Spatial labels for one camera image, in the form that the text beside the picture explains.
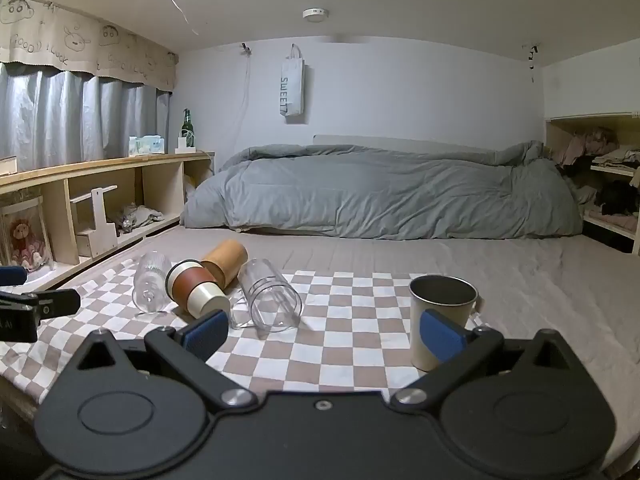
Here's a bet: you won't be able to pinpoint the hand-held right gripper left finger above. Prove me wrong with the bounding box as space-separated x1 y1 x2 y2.
65 309 259 412

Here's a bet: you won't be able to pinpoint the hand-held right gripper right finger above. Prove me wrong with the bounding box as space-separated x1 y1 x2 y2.
391 308 586 412

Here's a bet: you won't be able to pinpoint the brown and white cup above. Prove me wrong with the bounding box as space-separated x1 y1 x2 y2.
166 259 232 319

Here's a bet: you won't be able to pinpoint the smooth clear glass cup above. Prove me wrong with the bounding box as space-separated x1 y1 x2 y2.
231 258 304 334

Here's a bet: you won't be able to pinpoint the ribbed clear glass cup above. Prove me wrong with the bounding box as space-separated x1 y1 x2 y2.
133 252 174 316

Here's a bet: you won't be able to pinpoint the cream metal cup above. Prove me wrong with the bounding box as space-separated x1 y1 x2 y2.
408 274 479 372

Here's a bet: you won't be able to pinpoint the framed plush toy picture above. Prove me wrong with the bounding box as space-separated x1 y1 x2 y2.
0 197 55 272

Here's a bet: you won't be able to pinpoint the small wooden stool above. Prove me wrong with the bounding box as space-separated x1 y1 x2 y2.
69 185 120 260

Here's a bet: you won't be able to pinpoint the brown checkered cloth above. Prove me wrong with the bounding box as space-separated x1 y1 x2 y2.
0 259 487 403

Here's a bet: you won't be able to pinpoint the grey crumpled cloth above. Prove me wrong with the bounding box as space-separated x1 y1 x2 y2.
119 203 165 234

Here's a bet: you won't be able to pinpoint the long wooden shelf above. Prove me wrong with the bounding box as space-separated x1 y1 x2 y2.
0 149 216 292

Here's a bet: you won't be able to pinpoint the grey duvet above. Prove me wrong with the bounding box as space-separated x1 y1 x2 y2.
178 140 585 240

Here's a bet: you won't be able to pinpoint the grey curtain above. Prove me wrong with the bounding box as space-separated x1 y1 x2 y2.
0 62 172 164

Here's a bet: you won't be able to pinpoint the tissue box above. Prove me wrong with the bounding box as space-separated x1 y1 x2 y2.
128 134 166 156

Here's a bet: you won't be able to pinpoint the light grey headboard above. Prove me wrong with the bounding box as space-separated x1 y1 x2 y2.
313 133 507 154

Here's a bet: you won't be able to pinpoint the green glass bottle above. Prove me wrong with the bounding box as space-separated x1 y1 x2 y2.
179 108 195 149

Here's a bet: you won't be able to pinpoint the black clothes pile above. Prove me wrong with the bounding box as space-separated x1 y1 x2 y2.
594 179 640 217

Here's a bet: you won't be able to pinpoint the wooden clothes shelf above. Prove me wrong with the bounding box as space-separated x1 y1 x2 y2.
543 112 640 257

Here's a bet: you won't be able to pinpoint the pink clothes pile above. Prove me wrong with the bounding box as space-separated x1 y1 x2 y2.
554 127 622 169

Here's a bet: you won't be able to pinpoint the beige cartoon valance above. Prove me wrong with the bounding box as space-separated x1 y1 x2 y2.
0 0 179 94

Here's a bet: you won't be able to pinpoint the beige folded clothes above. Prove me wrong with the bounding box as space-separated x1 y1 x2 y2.
589 147 640 169

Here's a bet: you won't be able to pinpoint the white hanging bag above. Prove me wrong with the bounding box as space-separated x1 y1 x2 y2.
278 43 309 125

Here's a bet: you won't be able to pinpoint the white wall cable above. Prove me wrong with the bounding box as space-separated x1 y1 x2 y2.
238 42 254 112

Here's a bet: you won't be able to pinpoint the black wall hook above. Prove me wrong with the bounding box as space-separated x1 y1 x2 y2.
522 42 541 84

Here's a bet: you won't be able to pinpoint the white lamp cord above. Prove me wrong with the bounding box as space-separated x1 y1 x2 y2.
163 0 201 36

